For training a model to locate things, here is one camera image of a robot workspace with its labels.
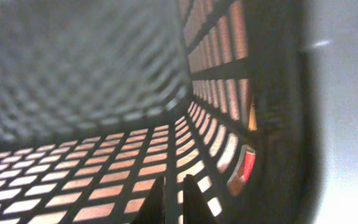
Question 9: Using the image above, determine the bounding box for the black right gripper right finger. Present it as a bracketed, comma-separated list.
[183, 174, 218, 224]

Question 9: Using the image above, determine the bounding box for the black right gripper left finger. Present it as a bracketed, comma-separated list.
[131, 176, 165, 224]

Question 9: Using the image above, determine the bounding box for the spaghetti pasta package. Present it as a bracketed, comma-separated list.
[227, 102, 258, 197]

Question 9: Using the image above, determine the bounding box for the grey plastic mesh basket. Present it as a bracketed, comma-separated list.
[0, 1, 320, 223]

